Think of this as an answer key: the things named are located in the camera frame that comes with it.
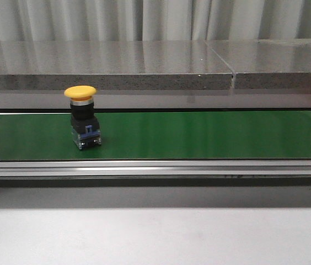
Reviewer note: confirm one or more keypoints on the green conveyor belt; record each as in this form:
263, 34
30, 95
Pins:
161, 135

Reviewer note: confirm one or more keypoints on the yellow mushroom push button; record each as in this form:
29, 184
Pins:
85, 125

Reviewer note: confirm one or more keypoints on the grey stone counter slab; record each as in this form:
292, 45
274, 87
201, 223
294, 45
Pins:
111, 65

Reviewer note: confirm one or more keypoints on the grey curtain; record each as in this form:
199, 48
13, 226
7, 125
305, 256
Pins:
154, 20

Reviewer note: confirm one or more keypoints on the aluminium conveyor frame rail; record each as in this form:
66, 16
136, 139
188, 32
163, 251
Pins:
156, 173

